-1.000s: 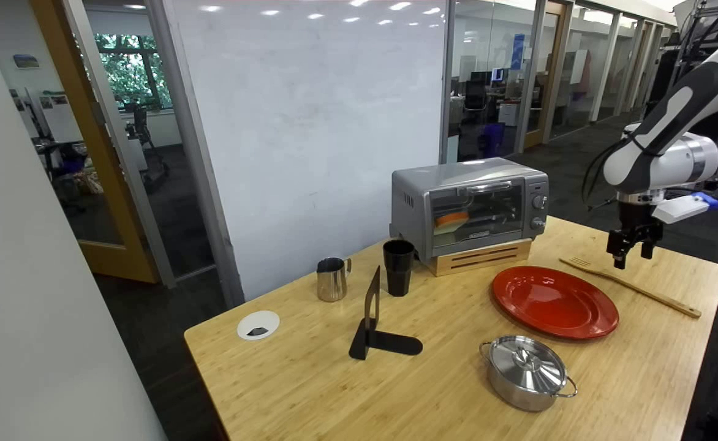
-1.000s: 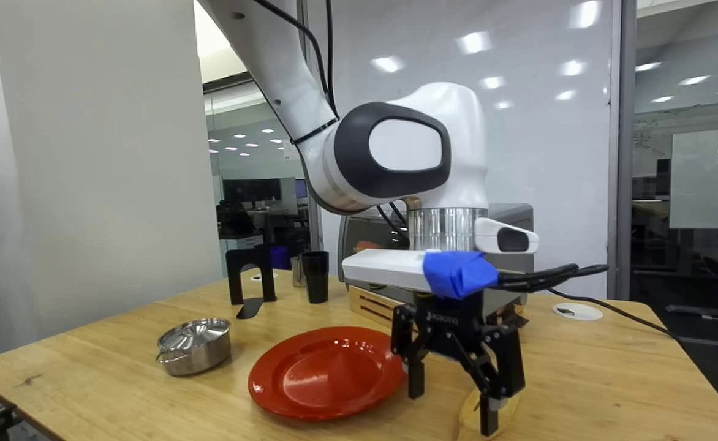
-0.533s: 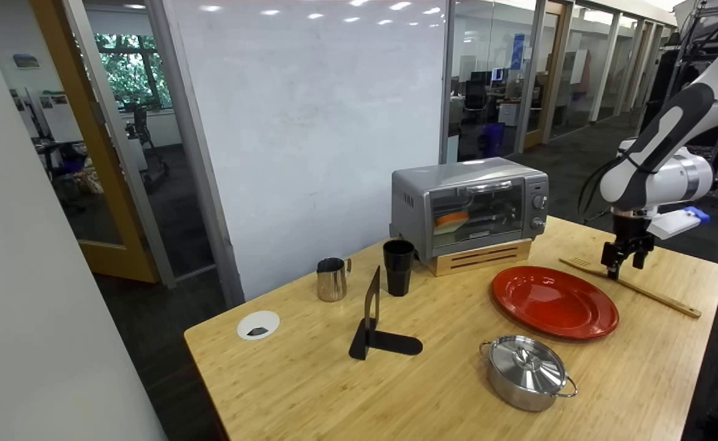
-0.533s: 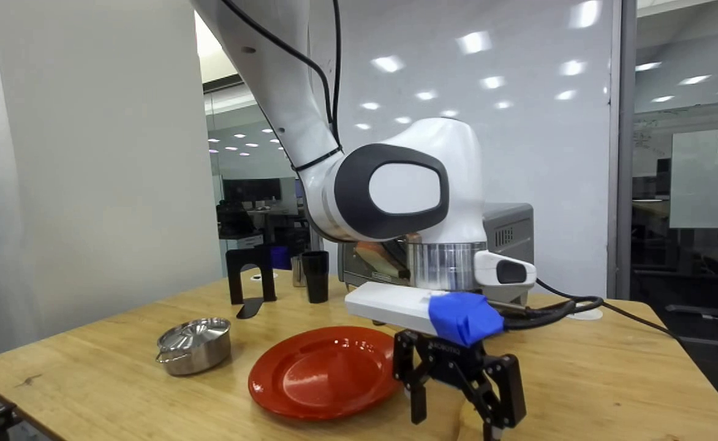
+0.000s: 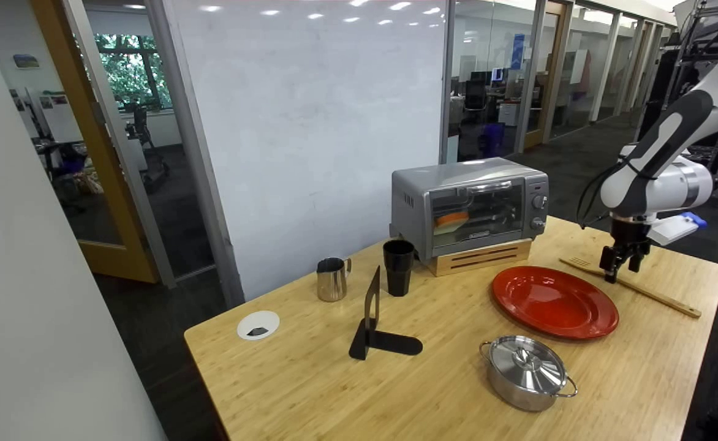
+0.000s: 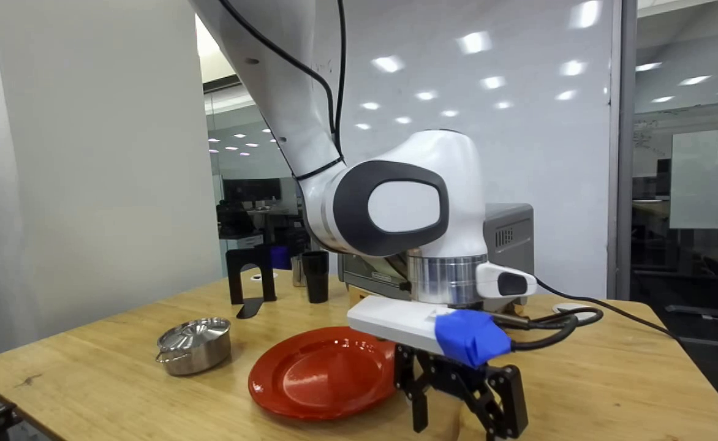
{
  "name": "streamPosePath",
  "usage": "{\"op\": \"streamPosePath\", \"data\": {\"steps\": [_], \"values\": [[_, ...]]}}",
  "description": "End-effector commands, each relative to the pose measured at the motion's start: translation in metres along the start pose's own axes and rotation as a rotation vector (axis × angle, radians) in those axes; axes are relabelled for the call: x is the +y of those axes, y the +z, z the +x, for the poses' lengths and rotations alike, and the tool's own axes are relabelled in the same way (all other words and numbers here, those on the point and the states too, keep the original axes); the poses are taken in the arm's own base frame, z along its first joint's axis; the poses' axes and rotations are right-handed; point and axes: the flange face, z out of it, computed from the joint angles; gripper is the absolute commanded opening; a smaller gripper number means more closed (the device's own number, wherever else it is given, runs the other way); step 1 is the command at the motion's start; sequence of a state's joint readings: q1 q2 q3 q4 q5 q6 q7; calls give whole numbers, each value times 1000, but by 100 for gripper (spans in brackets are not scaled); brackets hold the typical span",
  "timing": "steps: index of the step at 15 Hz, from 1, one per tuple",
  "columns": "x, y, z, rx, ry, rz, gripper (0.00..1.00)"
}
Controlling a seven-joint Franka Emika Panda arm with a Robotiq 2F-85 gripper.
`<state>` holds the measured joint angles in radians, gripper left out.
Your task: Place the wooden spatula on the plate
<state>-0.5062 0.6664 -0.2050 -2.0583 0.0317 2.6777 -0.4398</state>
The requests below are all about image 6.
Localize large white whiteboard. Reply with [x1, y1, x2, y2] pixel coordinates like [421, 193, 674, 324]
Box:
[335, 0, 622, 300]

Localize grey wall board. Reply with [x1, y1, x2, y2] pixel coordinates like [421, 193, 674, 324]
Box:
[668, 125, 718, 233]

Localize red round plate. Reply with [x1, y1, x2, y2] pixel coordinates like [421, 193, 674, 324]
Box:
[248, 326, 400, 424]

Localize small steel pot with lid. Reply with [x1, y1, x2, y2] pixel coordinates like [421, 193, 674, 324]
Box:
[154, 316, 236, 381]

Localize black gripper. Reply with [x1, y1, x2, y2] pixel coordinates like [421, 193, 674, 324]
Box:
[395, 342, 531, 441]

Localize white table cable grommet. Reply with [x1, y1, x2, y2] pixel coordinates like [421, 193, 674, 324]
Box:
[551, 302, 606, 319]

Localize silver toaster oven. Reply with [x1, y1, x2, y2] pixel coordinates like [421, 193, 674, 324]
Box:
[335, 201, 536, 319]

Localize black toaster power cord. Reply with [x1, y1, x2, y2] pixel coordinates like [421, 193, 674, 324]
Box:
[531, 278, 672, 337]

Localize black cup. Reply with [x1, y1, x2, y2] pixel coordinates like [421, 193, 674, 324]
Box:
[298, 247, 332, 306]

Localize white wrist camera blue tape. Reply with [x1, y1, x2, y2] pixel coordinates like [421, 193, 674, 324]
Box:
[345, 294, 514, 371]

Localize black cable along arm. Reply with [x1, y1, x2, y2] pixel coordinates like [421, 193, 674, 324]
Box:
[215, 0, 352, 184]

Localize black camera cable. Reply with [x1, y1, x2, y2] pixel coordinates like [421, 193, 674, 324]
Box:
[502, 304, 606, 355]

